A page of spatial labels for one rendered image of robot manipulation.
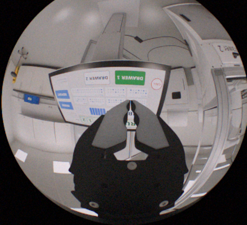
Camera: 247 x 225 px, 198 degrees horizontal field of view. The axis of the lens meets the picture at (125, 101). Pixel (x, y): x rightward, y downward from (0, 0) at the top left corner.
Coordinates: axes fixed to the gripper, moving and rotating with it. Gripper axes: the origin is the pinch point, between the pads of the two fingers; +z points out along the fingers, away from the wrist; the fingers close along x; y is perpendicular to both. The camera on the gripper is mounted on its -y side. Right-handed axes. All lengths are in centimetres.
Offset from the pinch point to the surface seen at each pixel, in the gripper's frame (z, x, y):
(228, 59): 3.2, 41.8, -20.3
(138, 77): 14.6, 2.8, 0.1
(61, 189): -84, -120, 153
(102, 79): 14.6, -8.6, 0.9
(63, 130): 91, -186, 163
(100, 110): 14.7, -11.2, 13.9
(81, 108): 14.7, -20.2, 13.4
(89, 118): 14.7, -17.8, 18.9
